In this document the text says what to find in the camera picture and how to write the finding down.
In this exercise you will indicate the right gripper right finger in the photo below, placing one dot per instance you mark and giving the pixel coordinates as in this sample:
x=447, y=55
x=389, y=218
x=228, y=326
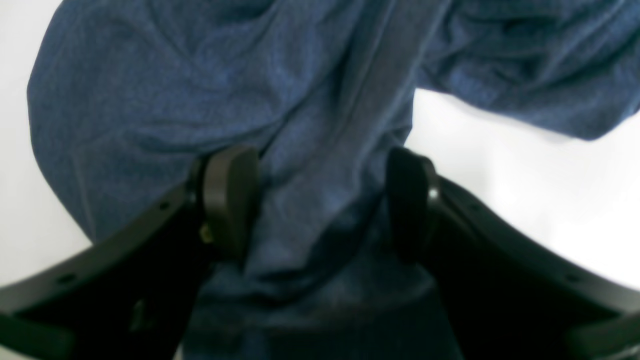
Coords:
x=506, y=296

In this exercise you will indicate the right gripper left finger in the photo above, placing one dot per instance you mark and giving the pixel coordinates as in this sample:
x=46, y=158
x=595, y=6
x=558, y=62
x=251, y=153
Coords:
x=130, y=297

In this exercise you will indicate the dark blue T-shirt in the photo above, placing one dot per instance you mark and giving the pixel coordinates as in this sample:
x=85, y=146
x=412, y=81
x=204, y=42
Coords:
x=124, y=95

